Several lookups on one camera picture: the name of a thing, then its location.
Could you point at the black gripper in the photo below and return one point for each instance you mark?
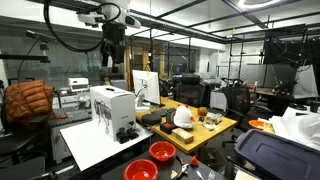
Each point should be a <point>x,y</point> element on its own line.
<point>114,35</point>

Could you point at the white printer device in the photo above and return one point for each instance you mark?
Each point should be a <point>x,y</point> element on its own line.
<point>78,84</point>

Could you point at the silver computer monitor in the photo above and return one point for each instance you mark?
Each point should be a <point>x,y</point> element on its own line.
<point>146,85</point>

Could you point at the white box dog print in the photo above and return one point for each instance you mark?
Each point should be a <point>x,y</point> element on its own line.
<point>116,110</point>

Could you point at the grey ribbed mat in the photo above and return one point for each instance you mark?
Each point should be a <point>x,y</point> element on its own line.
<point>71,115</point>

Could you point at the black keyboard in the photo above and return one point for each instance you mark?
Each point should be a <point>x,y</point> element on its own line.
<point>159,113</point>

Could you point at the black oval cushion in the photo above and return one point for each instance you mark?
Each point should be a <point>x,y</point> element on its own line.
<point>151,119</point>

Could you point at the black clamp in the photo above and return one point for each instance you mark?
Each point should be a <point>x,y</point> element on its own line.
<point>132,132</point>
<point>122,136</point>

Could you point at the black cylinder speaker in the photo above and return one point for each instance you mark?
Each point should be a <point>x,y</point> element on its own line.
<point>170,115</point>

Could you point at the black office chair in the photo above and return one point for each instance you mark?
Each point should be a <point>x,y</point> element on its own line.
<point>238,100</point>
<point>190,91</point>

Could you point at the black box red label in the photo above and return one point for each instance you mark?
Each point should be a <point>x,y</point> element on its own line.
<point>168,127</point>

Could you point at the white chicken plush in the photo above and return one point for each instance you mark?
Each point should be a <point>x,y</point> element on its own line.
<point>182,116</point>

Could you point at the white board platform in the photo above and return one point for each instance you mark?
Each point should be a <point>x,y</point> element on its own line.
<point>86,146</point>

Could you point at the orange puffer jacket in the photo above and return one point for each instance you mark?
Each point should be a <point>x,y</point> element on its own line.
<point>28,100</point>

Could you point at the small tan cardboard box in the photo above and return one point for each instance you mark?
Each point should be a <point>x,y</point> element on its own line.
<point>182,135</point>

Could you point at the brown ball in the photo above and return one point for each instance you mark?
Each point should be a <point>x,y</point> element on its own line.
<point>202,111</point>

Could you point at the red plastic bowl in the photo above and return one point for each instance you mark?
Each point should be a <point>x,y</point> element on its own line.
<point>162,151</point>
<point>140,170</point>

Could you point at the wooden desk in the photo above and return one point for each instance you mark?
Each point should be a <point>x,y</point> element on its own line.
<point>200,133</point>

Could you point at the clear plastic packaging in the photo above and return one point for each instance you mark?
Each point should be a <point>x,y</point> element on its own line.
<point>212,120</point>

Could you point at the black padded chair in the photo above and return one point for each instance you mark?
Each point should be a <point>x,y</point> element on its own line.
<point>16,140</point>

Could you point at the tan triangular paper scrap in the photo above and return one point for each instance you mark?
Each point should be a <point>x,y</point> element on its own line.
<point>173,175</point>

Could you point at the small red cone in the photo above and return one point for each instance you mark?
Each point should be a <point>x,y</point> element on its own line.
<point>194,162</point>

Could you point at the grey partition board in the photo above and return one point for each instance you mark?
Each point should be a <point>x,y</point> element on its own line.
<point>256,75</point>

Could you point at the metal spoon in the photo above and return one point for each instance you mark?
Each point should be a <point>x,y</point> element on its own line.
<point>199,175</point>

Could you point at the orange plate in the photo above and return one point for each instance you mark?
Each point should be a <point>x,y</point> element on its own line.
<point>257,124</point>

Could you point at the black curtain backdrop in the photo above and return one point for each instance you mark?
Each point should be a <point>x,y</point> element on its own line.
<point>286,43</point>

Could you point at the dark blue bin lid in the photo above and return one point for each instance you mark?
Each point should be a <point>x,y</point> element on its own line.
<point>276,156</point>

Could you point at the white hanging cloth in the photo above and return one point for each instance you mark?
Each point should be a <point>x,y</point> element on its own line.
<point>306,83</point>

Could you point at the white crumpled sheets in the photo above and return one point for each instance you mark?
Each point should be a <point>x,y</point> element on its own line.
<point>296,128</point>

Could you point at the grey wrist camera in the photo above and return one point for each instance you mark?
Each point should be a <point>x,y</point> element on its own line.
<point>88,19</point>

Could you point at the black camera boom stand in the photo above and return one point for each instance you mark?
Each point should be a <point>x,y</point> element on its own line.
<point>25,58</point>

